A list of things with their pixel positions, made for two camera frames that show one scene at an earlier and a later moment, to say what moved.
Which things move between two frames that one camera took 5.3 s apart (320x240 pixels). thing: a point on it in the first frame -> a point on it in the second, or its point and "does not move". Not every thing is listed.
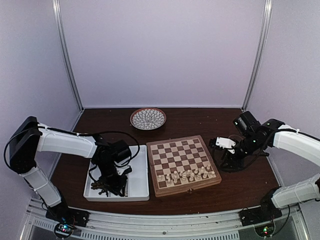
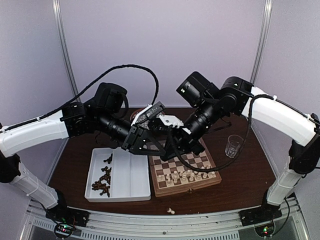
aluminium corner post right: (260, 54) does not move
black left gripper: (117, 185) -> (134, 142)
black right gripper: (235, 163) -> (180, 142)
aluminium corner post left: (57, 8) does not move
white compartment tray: (137, 179) does not move
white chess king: (184, 178) does not move
